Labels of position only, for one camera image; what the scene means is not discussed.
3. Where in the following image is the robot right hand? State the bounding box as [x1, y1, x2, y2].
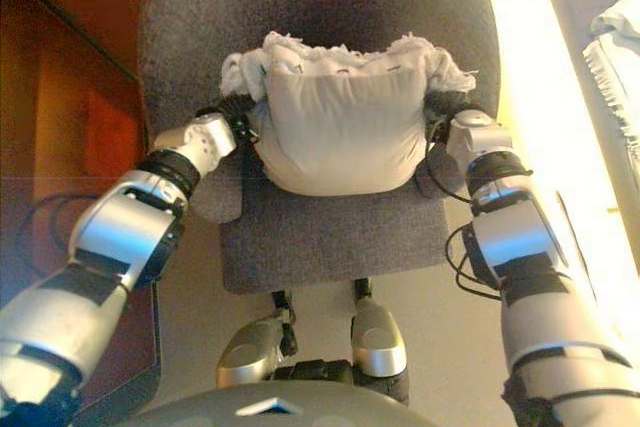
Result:
[422, 90, 484, 121]

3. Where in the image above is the robot right leg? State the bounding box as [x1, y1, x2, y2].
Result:
[349, 276, 411, 406]

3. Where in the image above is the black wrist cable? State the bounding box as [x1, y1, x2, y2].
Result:
[424, 146, 504, 301]
[17, 191, 101, 288]

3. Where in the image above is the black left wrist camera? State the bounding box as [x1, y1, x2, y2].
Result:
[232, 111, 261, 144]

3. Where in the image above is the glossy brown wooden cabinet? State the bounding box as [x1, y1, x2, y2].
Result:
[0, 0, 164, 418]

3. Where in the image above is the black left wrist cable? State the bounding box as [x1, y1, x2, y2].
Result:
[17, 191, 101, 288]

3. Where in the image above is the grey robot torso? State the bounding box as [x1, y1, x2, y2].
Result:
[112, 359, 441, 427]

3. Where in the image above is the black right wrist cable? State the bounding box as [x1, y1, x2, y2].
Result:
[424, 146, 504, 301]

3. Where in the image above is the white fringed blanket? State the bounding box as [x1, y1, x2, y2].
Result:
[582, 39, 640, 163]

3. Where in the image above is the white fringed cushion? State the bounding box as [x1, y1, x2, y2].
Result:
[221, 30, 479, 197]

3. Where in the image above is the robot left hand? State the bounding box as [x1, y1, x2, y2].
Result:
[195, 94, 259, 123]

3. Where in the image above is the beige upholstered bed frame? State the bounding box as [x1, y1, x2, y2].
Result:
[479, 0, 640, 348]

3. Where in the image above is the grey fabric armchair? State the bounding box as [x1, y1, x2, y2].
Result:
[138, 0, 503, 296]

